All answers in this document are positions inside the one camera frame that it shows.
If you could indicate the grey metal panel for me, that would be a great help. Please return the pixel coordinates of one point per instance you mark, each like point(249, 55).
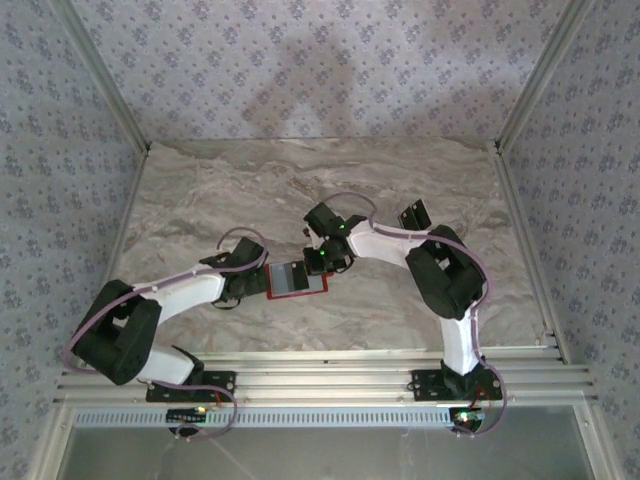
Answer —
point(325, 455)

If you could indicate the aluminium frame leg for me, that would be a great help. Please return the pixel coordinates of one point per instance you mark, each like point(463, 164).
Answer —
point(597, 445)
point(50, 445)

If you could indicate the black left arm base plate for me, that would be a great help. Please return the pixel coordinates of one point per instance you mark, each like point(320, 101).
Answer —
point(215, 379)

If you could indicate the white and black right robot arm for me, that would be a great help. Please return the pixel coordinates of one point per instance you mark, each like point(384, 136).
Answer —
point(382, 242)

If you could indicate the aluminium mounting rail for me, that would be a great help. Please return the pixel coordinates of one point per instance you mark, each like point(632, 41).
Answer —
point(325, 380)

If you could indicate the black credit card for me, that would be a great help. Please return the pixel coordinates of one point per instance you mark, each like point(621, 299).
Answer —
point(298, 280)
point(421, 214)
point(406, 220)

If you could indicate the aluminium corner post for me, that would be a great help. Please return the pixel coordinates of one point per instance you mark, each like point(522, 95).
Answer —
point(541, 70)
point(102, 70)

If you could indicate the aluminium side rail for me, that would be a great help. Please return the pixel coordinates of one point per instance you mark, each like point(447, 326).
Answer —
point(125, 212)
point(541, 280)

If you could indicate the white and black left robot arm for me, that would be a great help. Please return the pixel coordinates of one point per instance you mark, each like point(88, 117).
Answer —
point(195, 295)

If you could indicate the red leather card holder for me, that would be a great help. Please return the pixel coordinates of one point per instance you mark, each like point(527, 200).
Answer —
point(279, 282)

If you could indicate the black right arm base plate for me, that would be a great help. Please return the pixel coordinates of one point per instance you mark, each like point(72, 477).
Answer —
point(430, 382)

